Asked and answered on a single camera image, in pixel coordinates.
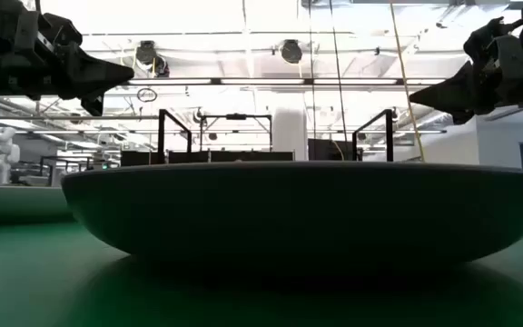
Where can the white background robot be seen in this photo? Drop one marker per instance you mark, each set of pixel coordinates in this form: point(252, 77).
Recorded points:
point(2, 152)

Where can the black background rig frame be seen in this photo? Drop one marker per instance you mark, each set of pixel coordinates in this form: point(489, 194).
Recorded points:
point(236, 116)

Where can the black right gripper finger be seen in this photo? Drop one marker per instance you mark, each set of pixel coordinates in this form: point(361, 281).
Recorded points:
point(463, 117)
point(456, 91)

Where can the dark deep plate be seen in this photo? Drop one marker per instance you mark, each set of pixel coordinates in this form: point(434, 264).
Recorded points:
point(307, 209)

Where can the light green plate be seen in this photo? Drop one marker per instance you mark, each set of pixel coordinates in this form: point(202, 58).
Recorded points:
point(16, 202)

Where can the black background box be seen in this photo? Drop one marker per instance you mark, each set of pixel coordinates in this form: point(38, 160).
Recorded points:
point(329, 150)

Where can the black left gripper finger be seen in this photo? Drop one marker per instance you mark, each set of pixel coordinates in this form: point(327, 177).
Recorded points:
point(94, 104)
point(98, 75)

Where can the white building pillar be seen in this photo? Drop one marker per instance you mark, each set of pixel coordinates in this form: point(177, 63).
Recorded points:
point(289, 131)

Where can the long ceiling light bar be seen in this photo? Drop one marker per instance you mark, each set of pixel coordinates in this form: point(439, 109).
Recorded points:
point(261, 82)

